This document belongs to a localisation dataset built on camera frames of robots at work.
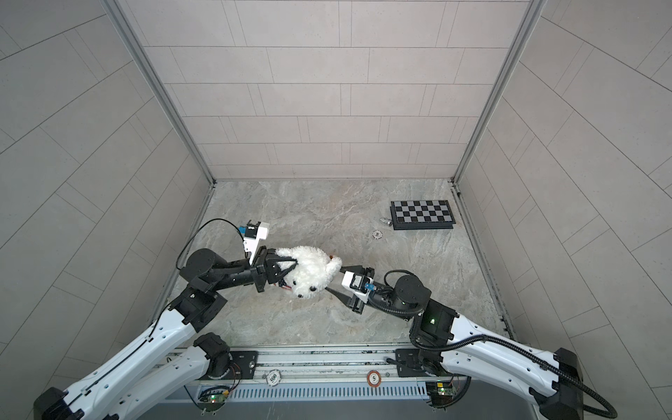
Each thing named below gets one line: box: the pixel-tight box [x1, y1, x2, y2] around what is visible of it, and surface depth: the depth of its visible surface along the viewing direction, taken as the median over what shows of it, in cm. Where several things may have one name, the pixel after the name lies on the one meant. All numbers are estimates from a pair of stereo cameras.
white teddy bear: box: [275, 245, 343, 300], surface depth 56 cm
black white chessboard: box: [389, 199, 456, 231], surface depth 104 cm
